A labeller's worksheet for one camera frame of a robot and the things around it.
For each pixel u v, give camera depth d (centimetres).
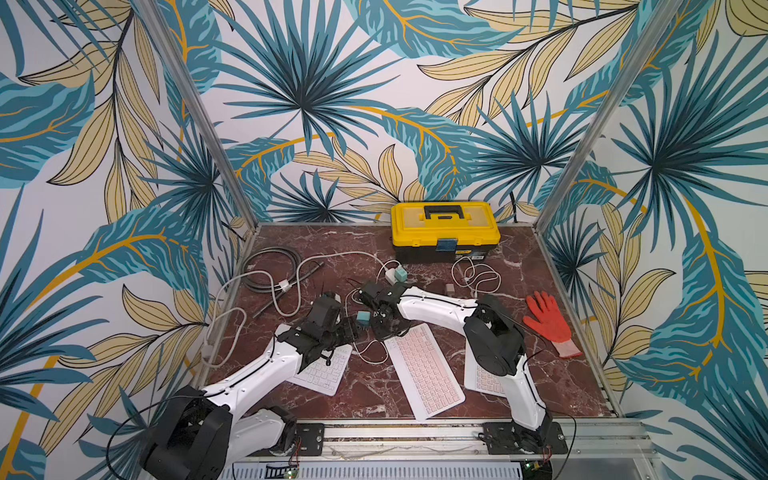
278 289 98
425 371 84
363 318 92
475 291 100
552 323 95
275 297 96
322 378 82
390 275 102
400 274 98
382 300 68
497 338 53
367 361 85
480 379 83
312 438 73
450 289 98
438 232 97
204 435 39
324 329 66
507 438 74
